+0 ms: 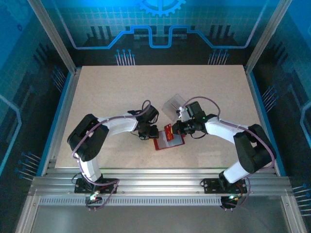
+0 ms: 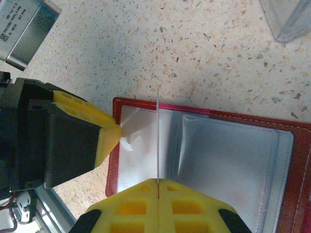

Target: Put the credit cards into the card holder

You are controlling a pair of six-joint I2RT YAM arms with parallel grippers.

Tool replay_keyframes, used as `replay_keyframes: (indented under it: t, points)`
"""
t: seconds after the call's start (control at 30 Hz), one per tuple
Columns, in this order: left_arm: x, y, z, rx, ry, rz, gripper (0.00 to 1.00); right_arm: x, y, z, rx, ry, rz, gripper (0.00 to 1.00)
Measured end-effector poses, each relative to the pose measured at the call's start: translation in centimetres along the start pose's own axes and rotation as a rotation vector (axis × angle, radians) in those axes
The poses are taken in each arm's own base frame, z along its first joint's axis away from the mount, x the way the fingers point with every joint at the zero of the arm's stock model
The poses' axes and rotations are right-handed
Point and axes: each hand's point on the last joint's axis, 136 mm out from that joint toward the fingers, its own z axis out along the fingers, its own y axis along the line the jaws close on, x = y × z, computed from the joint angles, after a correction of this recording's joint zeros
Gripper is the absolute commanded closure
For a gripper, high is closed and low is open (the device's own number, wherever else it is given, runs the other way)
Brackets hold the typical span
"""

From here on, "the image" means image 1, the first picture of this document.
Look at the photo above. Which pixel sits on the red VIP card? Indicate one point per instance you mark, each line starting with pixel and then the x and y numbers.
pixel 168 132

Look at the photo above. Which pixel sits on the red leather card holder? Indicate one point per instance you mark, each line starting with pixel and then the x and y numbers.
pixel 162 143

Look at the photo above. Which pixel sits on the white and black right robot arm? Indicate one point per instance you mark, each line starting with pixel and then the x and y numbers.
pixel 218 131

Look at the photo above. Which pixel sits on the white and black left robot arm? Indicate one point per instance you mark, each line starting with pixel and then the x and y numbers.
pixel 119 126

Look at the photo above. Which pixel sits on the clear acrylic card box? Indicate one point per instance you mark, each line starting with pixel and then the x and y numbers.
pixel 173 102

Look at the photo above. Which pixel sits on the small lit circuit board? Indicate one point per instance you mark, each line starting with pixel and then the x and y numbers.
pixel 93 197
pixel 230 197

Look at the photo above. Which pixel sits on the grey metal panel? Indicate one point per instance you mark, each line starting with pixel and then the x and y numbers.
pixel 158 218

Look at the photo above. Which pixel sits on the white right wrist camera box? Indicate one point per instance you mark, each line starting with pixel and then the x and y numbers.
pixel 181 114

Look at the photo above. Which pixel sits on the aluminium front rail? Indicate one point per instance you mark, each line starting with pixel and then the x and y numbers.
pixel 158 182

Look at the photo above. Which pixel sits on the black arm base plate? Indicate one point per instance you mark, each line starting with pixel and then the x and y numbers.
pixel 109 185
pixel 211 185

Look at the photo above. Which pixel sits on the aluminium side rail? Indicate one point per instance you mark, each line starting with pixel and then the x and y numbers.
pixel 264 121
pixel 63 121

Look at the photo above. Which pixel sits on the aluminium frame post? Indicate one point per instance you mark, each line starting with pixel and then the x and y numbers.
pixel 54 36
pixel 266 36

